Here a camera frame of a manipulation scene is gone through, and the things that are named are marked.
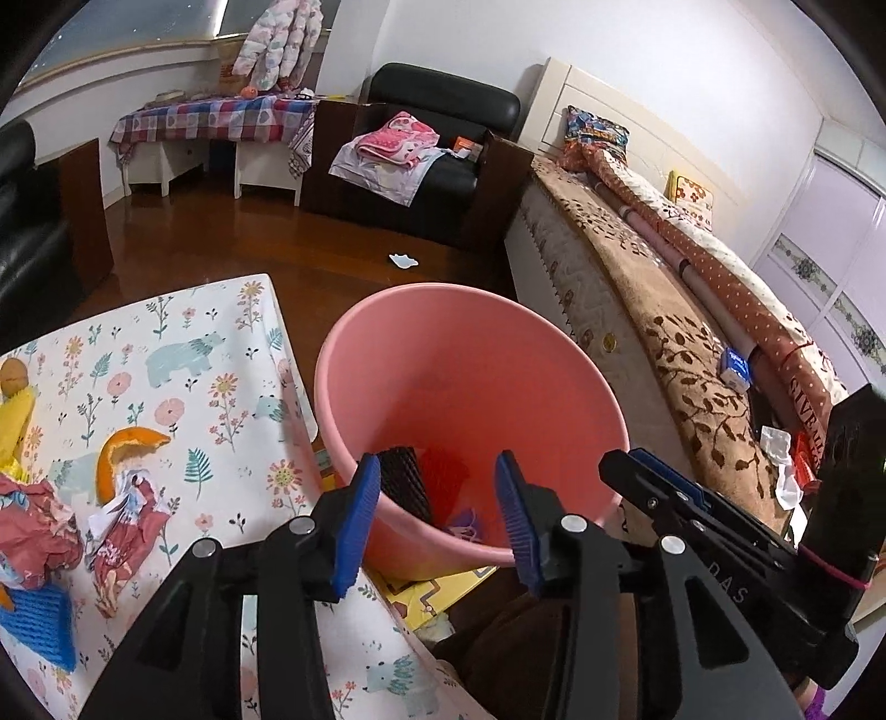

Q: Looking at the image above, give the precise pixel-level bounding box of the black foam fruit net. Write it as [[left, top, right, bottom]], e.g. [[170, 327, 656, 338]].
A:
[[377, 446, 437, 523]]

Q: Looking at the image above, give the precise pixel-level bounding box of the red packet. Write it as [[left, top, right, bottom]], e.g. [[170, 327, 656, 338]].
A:
[[792, 433, 821, 492]]

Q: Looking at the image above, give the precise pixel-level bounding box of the yellow printed pillow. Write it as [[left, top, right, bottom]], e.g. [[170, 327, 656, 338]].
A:
[[666, 171, 717, 223]]

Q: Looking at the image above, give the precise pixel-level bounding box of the pink rolled mat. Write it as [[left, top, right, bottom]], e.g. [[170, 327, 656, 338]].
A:
[[619, 200, 763, 389]]

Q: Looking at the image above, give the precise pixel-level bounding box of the blue and white carton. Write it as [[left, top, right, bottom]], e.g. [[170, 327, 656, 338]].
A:
[[718, 346, 755, 394]]

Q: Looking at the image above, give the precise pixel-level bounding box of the white side table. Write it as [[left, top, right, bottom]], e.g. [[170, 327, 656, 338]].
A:
[[231, 138, 306, 209], [125, 135, 209, 198]]

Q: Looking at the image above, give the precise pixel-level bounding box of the plaid covered white table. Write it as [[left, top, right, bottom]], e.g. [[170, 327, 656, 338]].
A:
[[111, 93, 320, 163]]

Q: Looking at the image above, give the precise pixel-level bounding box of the orange dotted quilt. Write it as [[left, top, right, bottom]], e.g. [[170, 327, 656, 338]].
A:
[[585, 145, 849, 458]]

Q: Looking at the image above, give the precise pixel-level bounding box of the pink printed cloth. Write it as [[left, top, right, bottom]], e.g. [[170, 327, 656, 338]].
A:
[[355, 112, 440, 167]]

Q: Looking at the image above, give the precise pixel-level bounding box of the pink plastic bucket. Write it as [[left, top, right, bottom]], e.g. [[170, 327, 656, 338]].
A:
[[315, 284, 631, 583]]

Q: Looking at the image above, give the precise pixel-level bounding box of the blue foam fruit net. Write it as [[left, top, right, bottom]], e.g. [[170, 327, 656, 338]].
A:
[[0, 582, 76, 672]]

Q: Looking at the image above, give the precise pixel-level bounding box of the white printed cloth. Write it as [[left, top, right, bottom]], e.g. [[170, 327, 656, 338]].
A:
[[328, 142, 444, 205]]

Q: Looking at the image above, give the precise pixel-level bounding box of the black leather armchair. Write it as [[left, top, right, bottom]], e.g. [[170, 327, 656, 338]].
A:
[[0, 119, 115, 340], [301, 62, 534, 254]]

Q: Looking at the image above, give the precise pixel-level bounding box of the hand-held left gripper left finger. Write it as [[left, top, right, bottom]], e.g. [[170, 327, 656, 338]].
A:
[[79, 453, 385, 720]]

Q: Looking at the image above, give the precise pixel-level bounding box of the bed with brown blanket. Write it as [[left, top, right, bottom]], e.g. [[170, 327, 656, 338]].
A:
[[504, 156, 700, 486], [529, 156, 790, 541]]

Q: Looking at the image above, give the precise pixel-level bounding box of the yellow fruit peel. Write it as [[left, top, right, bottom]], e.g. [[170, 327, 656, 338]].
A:
[[0, 384, 39, 479]]

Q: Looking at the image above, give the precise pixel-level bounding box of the colourful printed pillow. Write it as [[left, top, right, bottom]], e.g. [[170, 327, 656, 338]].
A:
[[560, 105, 631, 171]]

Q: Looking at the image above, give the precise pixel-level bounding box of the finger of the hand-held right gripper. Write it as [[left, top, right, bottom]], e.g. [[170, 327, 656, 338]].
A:
[[626, 449, 797, 555], [599, 450, 700, 537]]

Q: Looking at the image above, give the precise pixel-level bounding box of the person's right forearm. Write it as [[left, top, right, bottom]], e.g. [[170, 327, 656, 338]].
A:
[[792, 682, 842, 720]]

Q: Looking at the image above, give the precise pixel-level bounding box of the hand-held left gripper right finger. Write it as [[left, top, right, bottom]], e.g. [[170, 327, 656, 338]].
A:
[[493, 450, 794, 720]]

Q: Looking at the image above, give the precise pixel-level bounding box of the red printed wrapper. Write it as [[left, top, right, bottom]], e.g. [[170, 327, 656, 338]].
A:
[[0, 474, 84, 589], [86, 471, 177, 617]]

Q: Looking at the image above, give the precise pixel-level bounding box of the purple wrapper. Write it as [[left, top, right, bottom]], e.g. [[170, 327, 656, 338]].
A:
[[443, 508, 486, 548]]

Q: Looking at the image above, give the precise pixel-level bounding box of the yellow printed box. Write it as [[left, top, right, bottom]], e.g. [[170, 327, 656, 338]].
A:
[[384, 564, 503, 631]]

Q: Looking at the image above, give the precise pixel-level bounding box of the orange peel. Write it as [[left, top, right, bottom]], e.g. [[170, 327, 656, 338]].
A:
[[95, 427, 173, 503]]

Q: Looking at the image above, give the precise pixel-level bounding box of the white quilted printed jacket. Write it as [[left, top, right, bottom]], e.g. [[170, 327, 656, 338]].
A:
[[231, 0, 323, 91]]

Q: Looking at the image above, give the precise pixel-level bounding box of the lilac wardrobe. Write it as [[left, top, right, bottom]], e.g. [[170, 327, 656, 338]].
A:
[[751, 121, 886, 416]]

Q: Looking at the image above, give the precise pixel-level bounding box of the white bed headboard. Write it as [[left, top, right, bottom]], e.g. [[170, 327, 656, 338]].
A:
[[518, 56, 752, 229]]

